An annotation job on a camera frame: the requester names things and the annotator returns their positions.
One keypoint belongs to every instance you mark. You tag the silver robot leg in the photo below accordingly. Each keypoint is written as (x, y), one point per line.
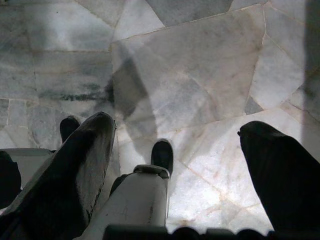
(140, 200)
(32, 162)

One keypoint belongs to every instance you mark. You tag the silver robot right leg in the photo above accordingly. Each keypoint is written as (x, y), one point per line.
(140, 200)

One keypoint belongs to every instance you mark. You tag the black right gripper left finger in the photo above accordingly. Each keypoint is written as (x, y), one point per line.
(70, 180)

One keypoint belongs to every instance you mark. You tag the silver robot left leg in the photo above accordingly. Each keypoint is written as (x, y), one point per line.
(32, 162)

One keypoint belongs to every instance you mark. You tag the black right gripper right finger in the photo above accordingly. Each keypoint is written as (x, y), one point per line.
(285, 180)

